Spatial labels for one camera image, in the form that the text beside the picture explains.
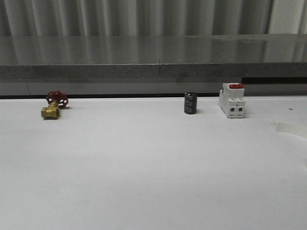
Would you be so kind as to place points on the black cylindrical capacitor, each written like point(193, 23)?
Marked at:
point(190, 103)

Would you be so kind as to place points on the white circuit breaker red switch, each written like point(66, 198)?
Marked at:
point(231, 100)

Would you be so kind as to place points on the white half pipe clamp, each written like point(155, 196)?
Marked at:
point(295, 129)

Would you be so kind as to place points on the grey stone countertop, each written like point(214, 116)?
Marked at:
point(209, 58)

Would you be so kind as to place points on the brass valve red handwheel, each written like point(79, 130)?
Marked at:
point(56, 101)

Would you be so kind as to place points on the grey pleated curtain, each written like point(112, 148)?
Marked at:
point(133, 17)

